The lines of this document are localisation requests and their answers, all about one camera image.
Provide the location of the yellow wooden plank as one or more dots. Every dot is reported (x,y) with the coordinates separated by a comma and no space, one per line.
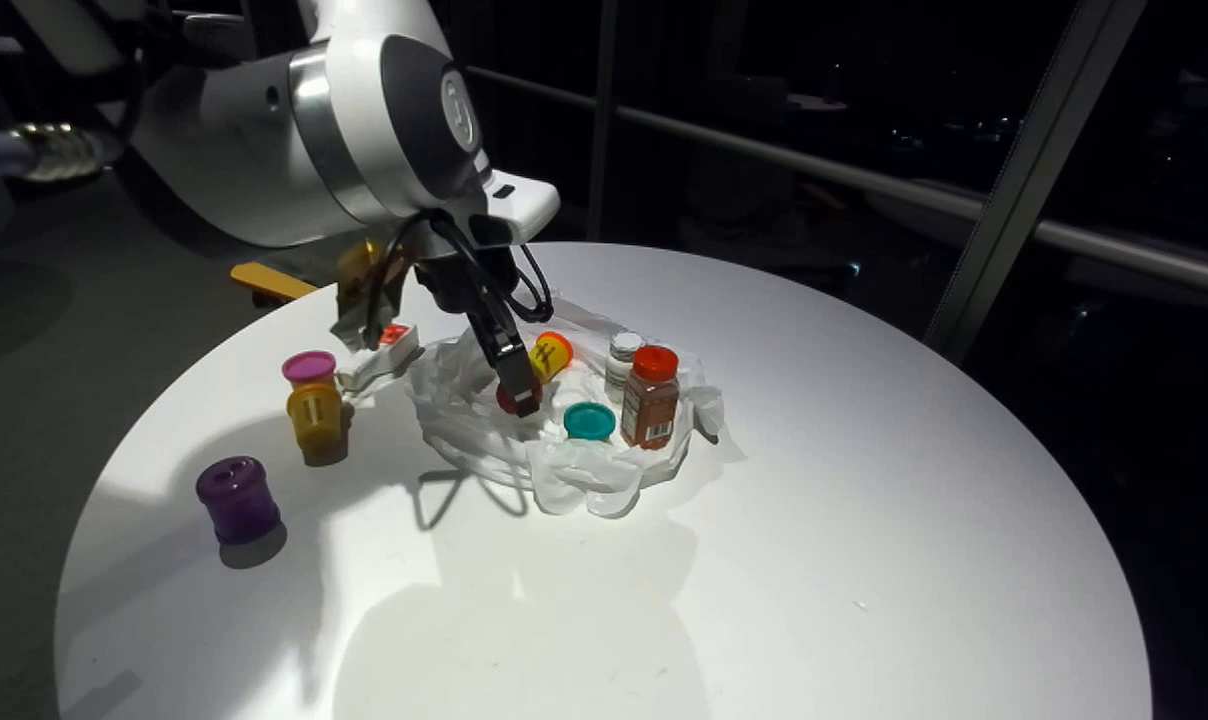
(271,280)

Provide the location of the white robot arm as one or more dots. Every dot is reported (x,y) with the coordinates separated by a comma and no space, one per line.
(324,121)

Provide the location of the large yellow tub orange lid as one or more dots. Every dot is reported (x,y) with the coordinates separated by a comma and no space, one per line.
(318,427)

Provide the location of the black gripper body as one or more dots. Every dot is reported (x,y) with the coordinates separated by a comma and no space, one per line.
(466,266)

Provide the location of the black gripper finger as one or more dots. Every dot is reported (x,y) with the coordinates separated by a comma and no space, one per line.
(483,324)
(515,360)

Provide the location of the slanted grey window post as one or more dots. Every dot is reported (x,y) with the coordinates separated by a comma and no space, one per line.
(1030,175)

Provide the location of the spice jar with red lid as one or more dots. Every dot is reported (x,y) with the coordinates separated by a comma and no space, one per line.
(650,402)

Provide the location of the small yellow tub orange lid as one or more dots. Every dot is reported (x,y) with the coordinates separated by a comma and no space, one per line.
(558,352)

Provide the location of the white plastic bag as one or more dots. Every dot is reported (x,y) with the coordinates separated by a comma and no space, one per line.
(497,440)

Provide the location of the grey horizontal railing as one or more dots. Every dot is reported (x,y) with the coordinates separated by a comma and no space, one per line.
(829,175)

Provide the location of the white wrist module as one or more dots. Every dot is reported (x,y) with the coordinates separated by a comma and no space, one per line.
(527,201)

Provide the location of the purple tub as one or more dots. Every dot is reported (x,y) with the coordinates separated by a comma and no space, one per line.
(241,504)

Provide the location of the white bottle with red label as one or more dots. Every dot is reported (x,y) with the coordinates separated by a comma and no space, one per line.
(389,352)

